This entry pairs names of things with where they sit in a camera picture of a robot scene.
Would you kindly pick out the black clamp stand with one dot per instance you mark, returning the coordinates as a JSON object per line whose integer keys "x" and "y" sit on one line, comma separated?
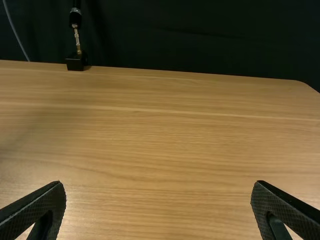
{"x": 75, "y": 63}

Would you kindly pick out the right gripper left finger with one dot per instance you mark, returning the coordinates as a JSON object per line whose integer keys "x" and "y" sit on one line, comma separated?
{"x": 55, "y": 200}

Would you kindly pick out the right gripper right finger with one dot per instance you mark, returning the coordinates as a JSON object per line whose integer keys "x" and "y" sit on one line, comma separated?
{"x": 262, "y": 202}

